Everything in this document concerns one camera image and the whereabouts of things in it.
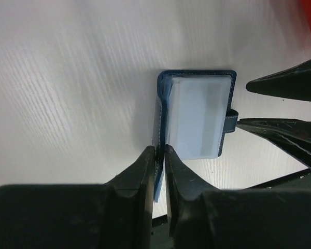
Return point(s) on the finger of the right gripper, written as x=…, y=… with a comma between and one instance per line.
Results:
x=293, y=136
x=293, y=83

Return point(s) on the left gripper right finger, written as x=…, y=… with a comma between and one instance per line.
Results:
x=203, y=216

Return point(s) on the blue leather card holder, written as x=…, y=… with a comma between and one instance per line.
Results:
x=192, y=114

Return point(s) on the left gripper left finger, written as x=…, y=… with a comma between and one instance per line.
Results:
x=116, y=214

